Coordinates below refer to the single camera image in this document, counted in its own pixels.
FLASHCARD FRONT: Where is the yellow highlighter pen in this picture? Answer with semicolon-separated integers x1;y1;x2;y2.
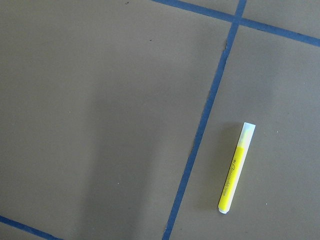
217;122;256;214

